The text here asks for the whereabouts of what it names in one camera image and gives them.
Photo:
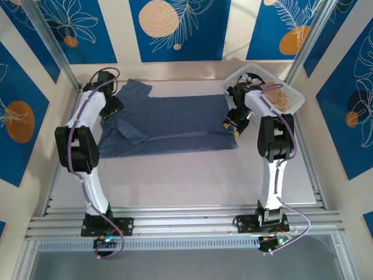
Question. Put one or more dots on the aluminium rail frame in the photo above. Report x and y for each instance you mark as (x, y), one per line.
(180, 221)

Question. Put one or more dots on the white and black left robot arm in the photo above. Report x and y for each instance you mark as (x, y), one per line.
(87, 111)

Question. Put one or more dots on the aluminium frame post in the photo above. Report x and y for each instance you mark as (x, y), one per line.
(52, 43)
(311, 41)

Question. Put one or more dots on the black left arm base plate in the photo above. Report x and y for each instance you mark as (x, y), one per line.
(125, 226)

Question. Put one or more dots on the blue t-shirt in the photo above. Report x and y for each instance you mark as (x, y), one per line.
(175, 116)

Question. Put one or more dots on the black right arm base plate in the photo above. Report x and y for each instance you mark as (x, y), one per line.
(244, 223)

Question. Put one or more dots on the white plastic laundry basket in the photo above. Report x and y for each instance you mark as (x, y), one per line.
(294, 97)

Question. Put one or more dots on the dark patterned garment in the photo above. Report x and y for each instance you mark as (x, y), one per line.
(250, 78)

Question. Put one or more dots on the tan t-shirt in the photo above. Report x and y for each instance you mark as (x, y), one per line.
(278, 97)

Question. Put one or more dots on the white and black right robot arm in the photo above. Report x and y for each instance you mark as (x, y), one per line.
(272, 186)

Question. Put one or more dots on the blue floral wall poster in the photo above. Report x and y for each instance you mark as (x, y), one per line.
(268, 29)
(17, 87)
(344, 140)
(93, 43)
(198, 43)

